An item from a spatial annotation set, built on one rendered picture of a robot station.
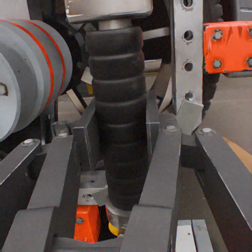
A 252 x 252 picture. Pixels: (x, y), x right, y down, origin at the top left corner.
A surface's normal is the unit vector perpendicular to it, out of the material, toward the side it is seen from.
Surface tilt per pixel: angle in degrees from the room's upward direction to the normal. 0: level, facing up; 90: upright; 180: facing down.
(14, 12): 90
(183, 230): 0
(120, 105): 59
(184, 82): 90
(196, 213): 0
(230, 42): 90
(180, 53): 90
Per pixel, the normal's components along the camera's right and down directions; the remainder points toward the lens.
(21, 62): 0.91, -0.35
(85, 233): -0.07, 0.40
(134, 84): 0.58, 0.27
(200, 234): -0.10, -0.92
